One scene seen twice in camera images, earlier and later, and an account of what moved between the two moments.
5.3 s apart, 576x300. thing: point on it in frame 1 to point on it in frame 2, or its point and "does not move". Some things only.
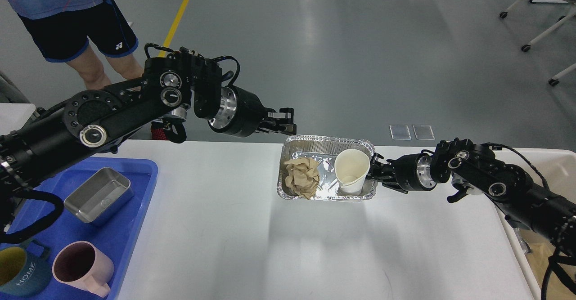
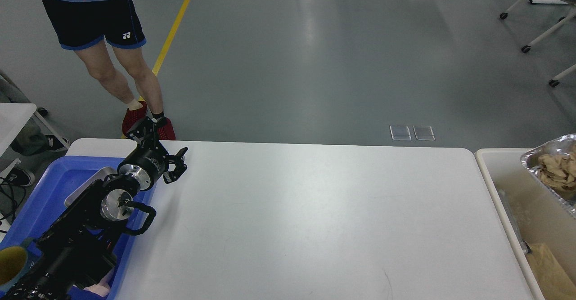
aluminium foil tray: (323, 150) to (555, 162)
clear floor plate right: (424, 132) does not move
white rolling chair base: (555, 81) does not move
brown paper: (303, 175) to (559, 171)
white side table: (14, 116) does not move
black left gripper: (241, 112) to (145, 165)
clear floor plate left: (400, 132) does not move
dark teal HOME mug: (22, 274) does not move
